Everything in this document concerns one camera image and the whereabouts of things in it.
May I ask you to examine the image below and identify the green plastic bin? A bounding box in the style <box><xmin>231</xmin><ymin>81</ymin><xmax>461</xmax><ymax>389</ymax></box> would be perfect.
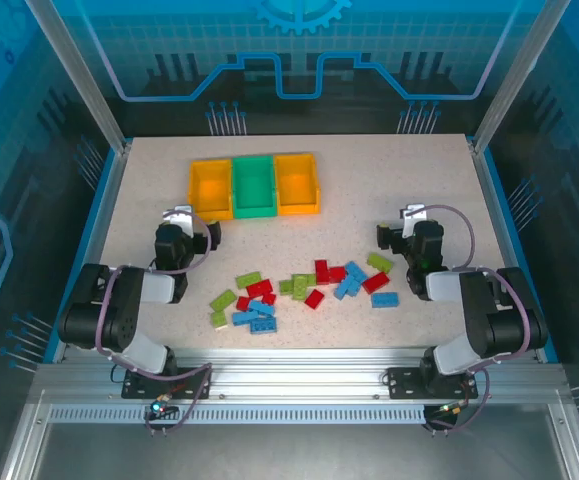
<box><xmin>231</xmin><ymin>155</ymin><xmax>278</xmax><ymax>220</ymax></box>

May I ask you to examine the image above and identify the aluminium frame post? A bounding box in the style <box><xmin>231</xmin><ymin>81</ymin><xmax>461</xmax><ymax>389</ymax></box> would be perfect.
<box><xmin>470</xmin><ymin>0</ymin><xmax>574</xmax><ymax>154</ymax></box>
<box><xmin>25</xmin><ymin>0</ymin><xmax>133</xmax><ymax>154</ymax></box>

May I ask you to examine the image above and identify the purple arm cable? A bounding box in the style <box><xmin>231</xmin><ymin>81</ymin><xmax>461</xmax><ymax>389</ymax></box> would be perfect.
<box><xmin>96</xmin><ymin>209</ymin><xmax>215</xmax><ymax>437</ymax></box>
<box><xmin>426</xmin><ymin>203</ymin><xmax>530</xmax><ymax>436</ymax></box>

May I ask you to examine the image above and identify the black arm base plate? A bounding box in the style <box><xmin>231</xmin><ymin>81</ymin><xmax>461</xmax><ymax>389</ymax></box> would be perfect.
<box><xmin>121</xmin><ymin>367</ymin><xmax>213</xmax><ymax>399</ymax></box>
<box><xmin>386</xmin><ymin>367</ymin><xmax>479</xmax><ymax>400</ymax></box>

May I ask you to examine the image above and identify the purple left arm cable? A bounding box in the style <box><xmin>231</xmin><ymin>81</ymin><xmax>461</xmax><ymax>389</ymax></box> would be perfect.
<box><xmin>96</xmin><ymin>209</ymin><xmax>215</xmax><ymax>437</ymax></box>

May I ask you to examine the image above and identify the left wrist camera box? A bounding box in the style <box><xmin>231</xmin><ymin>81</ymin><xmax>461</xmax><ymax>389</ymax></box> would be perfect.
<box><xmin>162</xmin><ymin>204</ymin><xmax>195</xmax><ymax>227</ymax></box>

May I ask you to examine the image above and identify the orange plastic bin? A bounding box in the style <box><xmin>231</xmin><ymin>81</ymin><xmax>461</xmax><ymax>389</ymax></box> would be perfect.
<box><xmin>273</xmin><ymin>153</ymin><xmax>321</xmax><ymax>217</ymax></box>
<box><xmin>187</xmin><ymin>157</ymin><xmax>234</xmax><ymax>222</ymax></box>

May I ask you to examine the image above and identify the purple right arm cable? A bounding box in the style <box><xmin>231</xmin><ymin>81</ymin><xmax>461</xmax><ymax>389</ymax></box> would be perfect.
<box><xmin>426</xmin><ymin>203</ymin><xmax>530</xmax><ymax>436</ymax></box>

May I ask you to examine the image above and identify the small connector board with LED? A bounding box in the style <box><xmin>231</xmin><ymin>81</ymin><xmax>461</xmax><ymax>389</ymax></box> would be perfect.
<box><xmin>149</xmin><ymin>397</ymin><xmax>179</xmax><ymax>420</ymax></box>
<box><xmin>428</xmin><ymin>401</ymin><xmax>468</xmax><ymax>420</ymax></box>

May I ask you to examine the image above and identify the blue table side rail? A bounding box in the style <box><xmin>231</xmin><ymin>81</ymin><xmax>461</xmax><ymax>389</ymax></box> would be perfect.
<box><xmin>42</xmin><ymin>147</ymin><xmax>121</xmax><ymax>364</ymax></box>
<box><xmin>478</xmin><ymin>147</ymin><xmax>559</xmax><ymax>364</ymax></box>

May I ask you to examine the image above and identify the metal tray shelf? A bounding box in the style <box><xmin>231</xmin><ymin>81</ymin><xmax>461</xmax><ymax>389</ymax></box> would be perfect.
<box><xmin>0</xmin><ymin>419</ymin><xmax>579</xmax><ymax>480</ymax></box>

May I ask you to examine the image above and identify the blue printed back panel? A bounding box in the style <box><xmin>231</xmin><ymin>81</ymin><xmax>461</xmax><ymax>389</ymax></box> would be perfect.
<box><xmin>43</xmin><ymin>0</ymin><xmax>560</xmax><ymax>139</ymax></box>

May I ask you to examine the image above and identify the slotted metal cable duct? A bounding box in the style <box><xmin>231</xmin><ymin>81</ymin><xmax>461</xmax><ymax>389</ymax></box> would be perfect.
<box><xmin>48</xmin><ymin>405</ymin><xmax>428</xmax><ymax>425</ymax></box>

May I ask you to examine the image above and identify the aluminium mounting rail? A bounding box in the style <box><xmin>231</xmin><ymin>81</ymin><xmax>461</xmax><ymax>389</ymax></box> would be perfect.
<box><xmin>33</xmin><ymin>347</ymin><xmax>568</xmax><ymax>401</ymax></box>

